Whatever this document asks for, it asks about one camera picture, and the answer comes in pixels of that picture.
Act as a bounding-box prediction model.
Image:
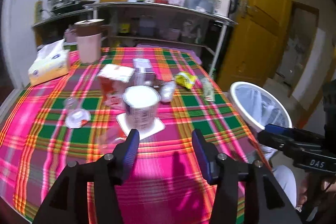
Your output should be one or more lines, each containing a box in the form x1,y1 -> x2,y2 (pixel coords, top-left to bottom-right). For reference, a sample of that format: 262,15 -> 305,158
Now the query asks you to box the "white paper cup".
122,85 -> 161,131

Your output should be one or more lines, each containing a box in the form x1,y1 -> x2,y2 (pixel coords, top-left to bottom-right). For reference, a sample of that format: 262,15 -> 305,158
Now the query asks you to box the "white foil lid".
65,109 -> 91,129

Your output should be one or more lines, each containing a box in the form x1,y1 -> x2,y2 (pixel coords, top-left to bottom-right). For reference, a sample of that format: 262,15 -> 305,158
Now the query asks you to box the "green paper wrapper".
201,77 -> 215,102

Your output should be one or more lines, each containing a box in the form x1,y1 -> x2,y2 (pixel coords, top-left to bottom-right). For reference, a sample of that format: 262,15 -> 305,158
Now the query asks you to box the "clear plastic wrap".
159,81 -> 176,103

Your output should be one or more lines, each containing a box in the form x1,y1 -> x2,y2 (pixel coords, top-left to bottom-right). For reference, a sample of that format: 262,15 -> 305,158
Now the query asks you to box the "yellow snack packet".
174,72 -> 198,90

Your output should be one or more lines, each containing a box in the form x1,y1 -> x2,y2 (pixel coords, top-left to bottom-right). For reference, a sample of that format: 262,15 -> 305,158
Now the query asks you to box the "red white carton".
97,64 -> 135,110

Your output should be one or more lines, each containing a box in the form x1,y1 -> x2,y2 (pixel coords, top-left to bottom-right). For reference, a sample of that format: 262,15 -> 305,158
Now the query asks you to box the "purple milk carton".
133,58 -> 155,85

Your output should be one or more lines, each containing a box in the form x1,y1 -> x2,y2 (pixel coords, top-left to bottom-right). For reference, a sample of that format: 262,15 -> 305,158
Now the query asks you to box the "clear plastic cup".
63,97 -> 78,111

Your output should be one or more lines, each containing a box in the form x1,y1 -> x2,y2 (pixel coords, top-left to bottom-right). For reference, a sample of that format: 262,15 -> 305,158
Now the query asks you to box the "white trash bin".
229,81 -> 293,133

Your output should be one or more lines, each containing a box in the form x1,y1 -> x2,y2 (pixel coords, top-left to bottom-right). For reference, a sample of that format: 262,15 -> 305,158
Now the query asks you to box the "plaid tablecloth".
1,47 -> 261,223

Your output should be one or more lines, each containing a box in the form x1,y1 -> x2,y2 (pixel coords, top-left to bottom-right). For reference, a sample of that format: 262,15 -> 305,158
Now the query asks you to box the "yellow wooden door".
217,0 -> 291,91

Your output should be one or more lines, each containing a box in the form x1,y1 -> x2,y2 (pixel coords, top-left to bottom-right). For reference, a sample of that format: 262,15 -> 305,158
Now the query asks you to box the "pink lid storage box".
136,43 -> 202,65

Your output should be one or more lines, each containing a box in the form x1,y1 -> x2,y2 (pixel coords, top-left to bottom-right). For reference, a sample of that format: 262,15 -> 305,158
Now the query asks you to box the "tissue pack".
28,39 -> 71,86

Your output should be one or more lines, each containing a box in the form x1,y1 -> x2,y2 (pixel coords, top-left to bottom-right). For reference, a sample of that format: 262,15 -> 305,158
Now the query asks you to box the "pink brown pitcher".
74,19 -> 104,64

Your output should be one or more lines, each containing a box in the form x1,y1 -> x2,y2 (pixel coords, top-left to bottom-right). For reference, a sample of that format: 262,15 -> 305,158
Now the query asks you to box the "metal shelf counter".
32,2 -> 234,75

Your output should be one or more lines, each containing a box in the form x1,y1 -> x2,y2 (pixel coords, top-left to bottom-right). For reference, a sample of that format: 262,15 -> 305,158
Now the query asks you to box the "white electric kettle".
214,0 -> 238,17

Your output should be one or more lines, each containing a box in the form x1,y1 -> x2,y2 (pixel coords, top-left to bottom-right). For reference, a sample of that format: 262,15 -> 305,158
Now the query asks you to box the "clear plastic container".
183,0 -> 215,14

